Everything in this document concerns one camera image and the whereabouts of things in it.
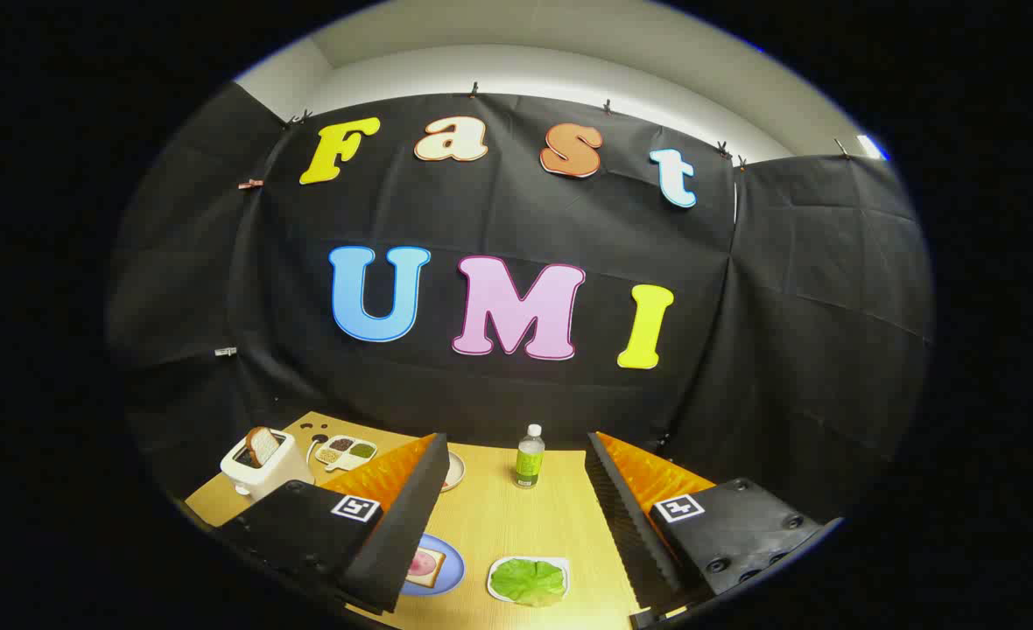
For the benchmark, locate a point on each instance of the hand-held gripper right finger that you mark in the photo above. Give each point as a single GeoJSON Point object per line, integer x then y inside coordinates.
{"type": "Point", "coordinates": [626, 525]}

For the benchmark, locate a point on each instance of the round white plate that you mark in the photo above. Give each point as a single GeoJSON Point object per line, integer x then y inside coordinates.
{"type": "Point", "coordinates": [453, 472]}

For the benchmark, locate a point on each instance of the white divided condiment dish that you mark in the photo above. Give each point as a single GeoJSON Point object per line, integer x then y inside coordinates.
{"type": "Point", "coordinates": [342, 456]}

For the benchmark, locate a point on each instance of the black backdrop cloth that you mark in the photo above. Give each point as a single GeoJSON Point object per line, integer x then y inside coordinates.
{"type": "Point", "coordinates": [516, 219]}

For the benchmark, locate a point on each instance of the pink ham slice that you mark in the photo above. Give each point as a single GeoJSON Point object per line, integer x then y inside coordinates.
{"type": "Point", "coordinates": [420, 562]}

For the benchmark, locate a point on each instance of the green lettuce leaf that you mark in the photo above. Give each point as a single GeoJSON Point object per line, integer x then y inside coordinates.
{"type": "Point", "coordinates": [530, 580]}

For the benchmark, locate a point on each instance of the toasted bread slice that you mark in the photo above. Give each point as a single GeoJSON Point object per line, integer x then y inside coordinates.
{"type": "Point", "coordinates": [263, 446]}

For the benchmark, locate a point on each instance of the blue plate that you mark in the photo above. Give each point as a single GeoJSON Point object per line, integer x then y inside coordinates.
{"type": "Point", "coordinates": [453, 567]}

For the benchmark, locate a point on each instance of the white bread slice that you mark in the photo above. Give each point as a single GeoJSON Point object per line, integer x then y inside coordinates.
{"type": "Point", "coordinates": [436, 576]}

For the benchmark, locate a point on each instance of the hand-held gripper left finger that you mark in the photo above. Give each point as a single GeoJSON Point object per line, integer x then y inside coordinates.
{"type": "Point", "coordinates": [411, 525]}

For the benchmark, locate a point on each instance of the white square plate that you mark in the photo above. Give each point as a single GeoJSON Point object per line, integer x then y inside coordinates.
{"type": "Point", "coordinates": [566, 573]}

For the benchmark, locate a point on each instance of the green label water bottle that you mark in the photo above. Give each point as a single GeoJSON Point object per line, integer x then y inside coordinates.
{"type": "Point", "coordinates": [530, 464]}

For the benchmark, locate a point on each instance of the white toaster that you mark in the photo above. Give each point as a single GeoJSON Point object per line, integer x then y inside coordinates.
{"type": "Point", "coordinates": [280, 479]}

